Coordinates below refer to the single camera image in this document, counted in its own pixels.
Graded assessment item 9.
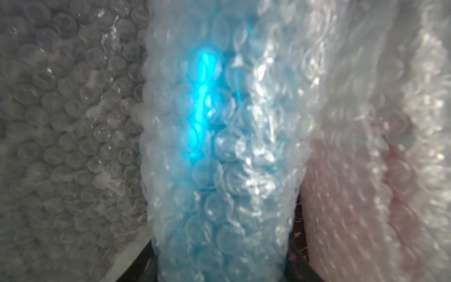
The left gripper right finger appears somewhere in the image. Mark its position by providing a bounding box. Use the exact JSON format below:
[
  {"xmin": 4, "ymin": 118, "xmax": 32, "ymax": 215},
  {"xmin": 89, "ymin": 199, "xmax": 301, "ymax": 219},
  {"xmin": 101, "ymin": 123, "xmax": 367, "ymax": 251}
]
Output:
[{"xmin": 283, "ymin": 197, "xmax": 324, "ymax": 282}]

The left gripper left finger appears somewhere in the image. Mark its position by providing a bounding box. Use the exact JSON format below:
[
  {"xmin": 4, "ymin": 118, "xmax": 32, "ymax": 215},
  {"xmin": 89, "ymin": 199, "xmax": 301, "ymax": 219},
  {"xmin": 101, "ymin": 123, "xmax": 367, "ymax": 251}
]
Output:
[{"xmin": 116, "ymin": 241, "xmax": 157, "ymax": 282}]

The bubble wrap sheet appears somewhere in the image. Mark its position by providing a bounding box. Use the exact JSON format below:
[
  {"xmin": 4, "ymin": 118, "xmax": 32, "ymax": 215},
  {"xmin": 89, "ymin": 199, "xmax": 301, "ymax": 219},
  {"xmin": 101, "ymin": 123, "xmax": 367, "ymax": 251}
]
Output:
[
  {"xmin": 316, "ymin": 1, "xmax": 451, "ymax": 282},
  {"xmin": 1, "ymin": 1, "xmax": 352, "ymax": 282}
]

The blue wine bottle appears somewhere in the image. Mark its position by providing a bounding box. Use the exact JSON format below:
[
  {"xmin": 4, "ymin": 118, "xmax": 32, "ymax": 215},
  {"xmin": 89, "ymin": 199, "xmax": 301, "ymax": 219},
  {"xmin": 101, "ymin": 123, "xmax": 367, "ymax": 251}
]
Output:
[{"xmin": 147, "ymin": 16, "xmax": 286, "ymax": 282}]

